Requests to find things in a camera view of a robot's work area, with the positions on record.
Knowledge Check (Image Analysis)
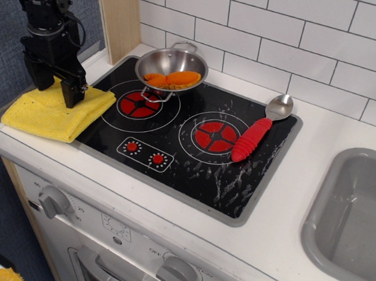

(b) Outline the orange toy food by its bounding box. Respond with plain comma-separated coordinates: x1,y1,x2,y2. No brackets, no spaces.
144,71,202,90

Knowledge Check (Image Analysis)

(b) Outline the spoon with red handle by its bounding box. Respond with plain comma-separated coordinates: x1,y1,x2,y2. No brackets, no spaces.
231,94,294,163

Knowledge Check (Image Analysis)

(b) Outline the oven door with handle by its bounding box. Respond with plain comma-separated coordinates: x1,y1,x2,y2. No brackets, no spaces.
68,246,152,281

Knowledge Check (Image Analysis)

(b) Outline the black toy stove top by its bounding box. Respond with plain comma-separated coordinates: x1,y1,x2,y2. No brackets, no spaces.
73,56,303,228

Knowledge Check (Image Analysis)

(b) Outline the wooden side post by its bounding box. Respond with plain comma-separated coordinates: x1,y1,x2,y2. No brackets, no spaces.
99,0,142,65

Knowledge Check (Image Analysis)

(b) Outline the grey left oven knob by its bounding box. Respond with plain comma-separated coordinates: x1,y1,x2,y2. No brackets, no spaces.
38,186,69,219

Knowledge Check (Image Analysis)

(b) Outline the yellow cloth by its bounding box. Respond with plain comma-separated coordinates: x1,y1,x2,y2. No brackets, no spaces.
1,79,116,143

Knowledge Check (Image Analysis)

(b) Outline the orange object at bottom left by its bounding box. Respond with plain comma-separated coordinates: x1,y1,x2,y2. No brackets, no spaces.
0,268,24,281

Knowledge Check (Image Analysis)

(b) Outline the grey right oven knob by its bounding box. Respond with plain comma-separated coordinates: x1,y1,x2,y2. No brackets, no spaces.
156,256,197,281

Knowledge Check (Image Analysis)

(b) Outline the small steel pot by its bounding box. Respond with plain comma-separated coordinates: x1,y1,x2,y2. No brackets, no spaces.
135,41,208,103

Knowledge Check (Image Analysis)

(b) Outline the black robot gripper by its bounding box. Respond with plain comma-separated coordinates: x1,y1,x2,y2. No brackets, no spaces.
21,0,88,108

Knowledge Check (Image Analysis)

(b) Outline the grey sink basin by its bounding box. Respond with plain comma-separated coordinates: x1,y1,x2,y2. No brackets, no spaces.
301,148,376,281

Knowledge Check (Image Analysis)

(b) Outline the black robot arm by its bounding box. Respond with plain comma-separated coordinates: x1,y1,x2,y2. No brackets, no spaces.
19,0,88,108

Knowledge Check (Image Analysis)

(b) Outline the grey oven knob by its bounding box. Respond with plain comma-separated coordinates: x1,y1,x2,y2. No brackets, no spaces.
156,256,197,281
38,186,69,219

